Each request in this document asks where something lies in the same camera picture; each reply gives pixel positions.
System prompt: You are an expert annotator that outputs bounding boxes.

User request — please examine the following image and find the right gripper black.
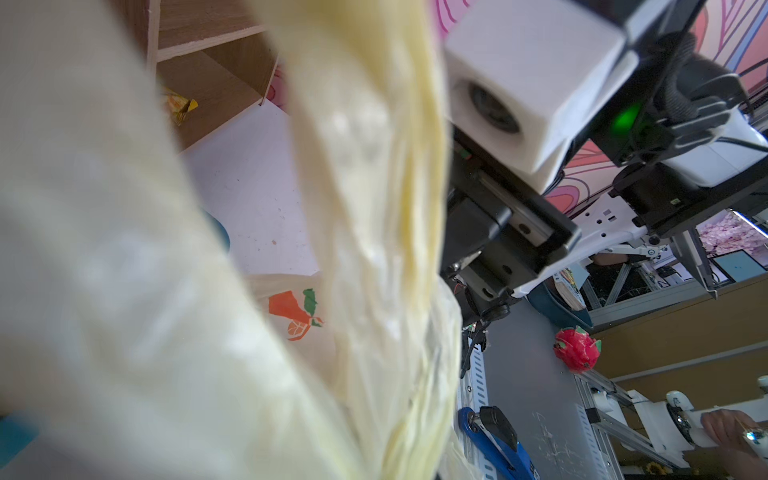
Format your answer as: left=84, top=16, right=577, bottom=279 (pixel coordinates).
left=440, top=131, right=582, bottom=323

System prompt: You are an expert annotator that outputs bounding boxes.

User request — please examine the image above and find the yellowish plastic grocery bag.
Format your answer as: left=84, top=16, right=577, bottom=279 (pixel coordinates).
left=1, top=1, right=462, bottom=479

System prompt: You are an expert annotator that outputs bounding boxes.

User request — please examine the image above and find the teal plastic basket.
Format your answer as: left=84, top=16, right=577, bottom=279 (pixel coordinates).
left=203, top=210, right=231, bottom=252

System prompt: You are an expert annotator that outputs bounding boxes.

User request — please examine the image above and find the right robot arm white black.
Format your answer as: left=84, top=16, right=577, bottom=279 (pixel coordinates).
left=441, top=1, right=767, bottom=328

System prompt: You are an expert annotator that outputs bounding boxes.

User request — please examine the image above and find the person hand in background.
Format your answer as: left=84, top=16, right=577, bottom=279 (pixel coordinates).
left=700, top=409, right=767, bottom=479

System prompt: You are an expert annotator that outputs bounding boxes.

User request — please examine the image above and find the pink toy dragon fruit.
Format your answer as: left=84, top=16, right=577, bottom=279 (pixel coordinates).
left=553, top=327, right=602, bottom=373

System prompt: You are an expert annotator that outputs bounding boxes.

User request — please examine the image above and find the wooden shelf unit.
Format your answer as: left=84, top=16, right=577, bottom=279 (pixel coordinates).
left=109, top=0, right=279, bottom=151

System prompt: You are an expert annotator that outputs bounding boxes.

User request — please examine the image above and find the yellow chip packet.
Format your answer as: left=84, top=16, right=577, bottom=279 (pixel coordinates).
left=161, top=88, right=198, bottom=126

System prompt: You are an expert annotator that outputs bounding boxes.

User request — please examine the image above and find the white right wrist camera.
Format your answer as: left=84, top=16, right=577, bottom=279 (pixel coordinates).
left=443, top=0, right=639, bottom=194

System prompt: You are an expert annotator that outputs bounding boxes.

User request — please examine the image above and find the blue handled tool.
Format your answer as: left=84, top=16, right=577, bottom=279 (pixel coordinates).
left=457, top=406, right=540, bottom=480

